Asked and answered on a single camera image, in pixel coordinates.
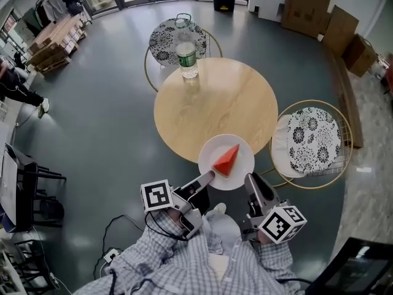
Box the small brown cardboard sheet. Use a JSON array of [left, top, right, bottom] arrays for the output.
[[322, 4, 360, 58]]

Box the white seat cushion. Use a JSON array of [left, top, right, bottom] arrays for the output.
[[271, 114, 308, 178]]

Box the pink chair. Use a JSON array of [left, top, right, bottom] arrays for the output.
[[380, 52, 393, 95]]

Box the red watermelon slice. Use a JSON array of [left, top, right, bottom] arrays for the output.
[[212, 144, 241, 178]]

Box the clear green-label water bottle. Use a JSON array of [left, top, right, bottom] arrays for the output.
[[175, 13, 199, 79]]

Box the clothes rack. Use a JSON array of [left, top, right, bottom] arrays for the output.
[[34, 0, 93, 28]]

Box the person's right forearm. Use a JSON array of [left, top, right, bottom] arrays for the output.
[[236, 237, 292, 277]]

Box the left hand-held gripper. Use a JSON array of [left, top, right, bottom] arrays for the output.
[[140, 170, 216, 239]]

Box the gold wire chair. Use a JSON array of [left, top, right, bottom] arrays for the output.
[[144, 18, 224, 93], [269, 99, 354, 191]]

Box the person's plaid shirt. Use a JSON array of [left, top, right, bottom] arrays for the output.
[[73, 210, 303, 295]]

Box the white round plate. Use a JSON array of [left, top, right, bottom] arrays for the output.
[[198, 133, 255, 192]]

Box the white power strip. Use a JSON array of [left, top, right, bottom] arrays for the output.
[[103, 248, 121, 264]]

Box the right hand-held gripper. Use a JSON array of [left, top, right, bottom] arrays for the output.
[[242, 173, 308, 245]]

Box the person's left forearm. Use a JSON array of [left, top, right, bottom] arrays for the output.
[[134, 210, 197, 270]]

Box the brown cardboard box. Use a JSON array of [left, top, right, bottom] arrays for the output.
[[341, 34, 379, 78]]

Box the person's light jeans leg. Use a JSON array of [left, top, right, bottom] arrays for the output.
[[204, 210, 243, 256]]

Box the round wooden table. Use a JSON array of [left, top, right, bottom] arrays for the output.
[[153, 57, 279, 164]]

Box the stack of wooden pallets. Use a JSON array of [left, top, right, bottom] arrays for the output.
[[26, 14, 88, 74]]

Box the black chair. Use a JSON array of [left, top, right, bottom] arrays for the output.
[[5, 143, 67, 232]]

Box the black framed screen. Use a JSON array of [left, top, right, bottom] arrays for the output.
[[312, 237, 393, 295]]

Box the black floor cable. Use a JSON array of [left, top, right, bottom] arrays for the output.
[[91, 214, 146, 277]]

